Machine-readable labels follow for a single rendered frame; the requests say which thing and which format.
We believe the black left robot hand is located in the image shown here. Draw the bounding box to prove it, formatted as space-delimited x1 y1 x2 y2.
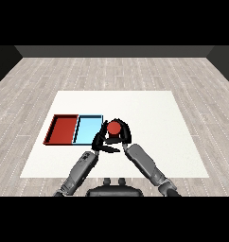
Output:
91 120 121 154

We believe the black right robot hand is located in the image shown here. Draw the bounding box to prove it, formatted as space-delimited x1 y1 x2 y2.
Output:
105 117 132 151

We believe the small red can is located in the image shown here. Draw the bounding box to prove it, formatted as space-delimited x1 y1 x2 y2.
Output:
106 121 122 139

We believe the light blue shallow open box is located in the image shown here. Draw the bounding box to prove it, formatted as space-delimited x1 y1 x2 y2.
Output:
71 113 104 146

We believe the red shallow open box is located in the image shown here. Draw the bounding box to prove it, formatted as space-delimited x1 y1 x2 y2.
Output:
43 113 79 147

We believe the dark grey robot body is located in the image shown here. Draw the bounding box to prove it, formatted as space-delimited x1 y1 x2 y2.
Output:
85 178 145 198

